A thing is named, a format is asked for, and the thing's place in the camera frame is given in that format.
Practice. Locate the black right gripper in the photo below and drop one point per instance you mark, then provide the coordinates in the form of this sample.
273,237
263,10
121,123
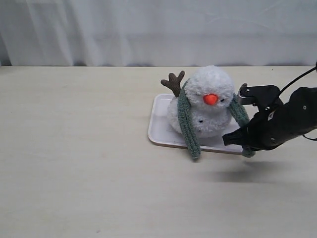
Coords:
269,130

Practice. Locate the green knitted scarf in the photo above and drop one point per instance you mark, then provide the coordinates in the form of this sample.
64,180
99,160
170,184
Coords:
199,114

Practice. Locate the white plush snowman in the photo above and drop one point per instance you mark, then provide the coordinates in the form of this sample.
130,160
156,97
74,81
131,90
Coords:
207,78

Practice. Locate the white rectangular plastic tray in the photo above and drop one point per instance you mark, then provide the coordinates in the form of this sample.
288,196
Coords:
161,133

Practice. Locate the white backdrop curtain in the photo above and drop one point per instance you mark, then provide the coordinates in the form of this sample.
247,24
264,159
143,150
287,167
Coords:
158,32

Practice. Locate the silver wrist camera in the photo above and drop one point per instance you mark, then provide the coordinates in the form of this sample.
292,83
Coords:
263,96

